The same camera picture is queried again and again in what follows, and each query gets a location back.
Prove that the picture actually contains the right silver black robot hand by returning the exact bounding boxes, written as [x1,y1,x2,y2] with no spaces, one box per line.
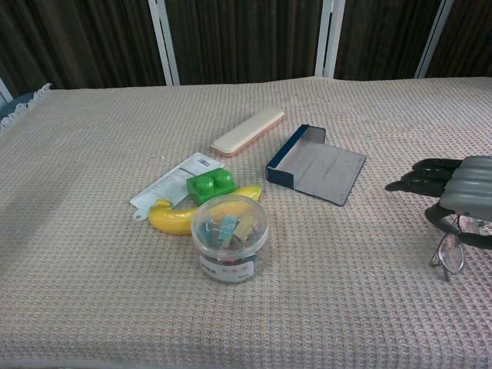
[384,155,492,250]

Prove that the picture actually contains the thin-framed eyeglasses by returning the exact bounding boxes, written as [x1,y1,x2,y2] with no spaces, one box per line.
[429,214,485,283]

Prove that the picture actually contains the dark blue glasses case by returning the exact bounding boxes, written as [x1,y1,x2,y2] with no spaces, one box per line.
[264,124,367,208]

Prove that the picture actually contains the long beige pencil case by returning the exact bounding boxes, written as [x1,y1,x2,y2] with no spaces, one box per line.
[210,106,285,158]

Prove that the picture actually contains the clear jar of binder clips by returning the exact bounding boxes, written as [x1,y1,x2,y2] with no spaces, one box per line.
[191,194,270,284]

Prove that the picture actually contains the green toy brick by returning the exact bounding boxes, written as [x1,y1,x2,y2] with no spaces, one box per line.
[186,169,237,207]

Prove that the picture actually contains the white product packaging card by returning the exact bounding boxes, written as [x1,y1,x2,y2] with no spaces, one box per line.
[129,152,226,224]

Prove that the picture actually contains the yellow toy banana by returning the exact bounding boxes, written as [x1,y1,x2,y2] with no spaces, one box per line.
[148,184,263,236]

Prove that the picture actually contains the beige woven tablecloth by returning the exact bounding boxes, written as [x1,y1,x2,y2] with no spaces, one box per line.
[0,75,492,369]

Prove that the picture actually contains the dark blue table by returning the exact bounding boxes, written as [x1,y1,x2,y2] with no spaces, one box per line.
[0,91,35,124]

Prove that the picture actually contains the white frame post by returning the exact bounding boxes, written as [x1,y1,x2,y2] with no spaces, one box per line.
[314,0,346,79]
[148,0,181,86]
[0,76,15,105]
[414,0,455,80]

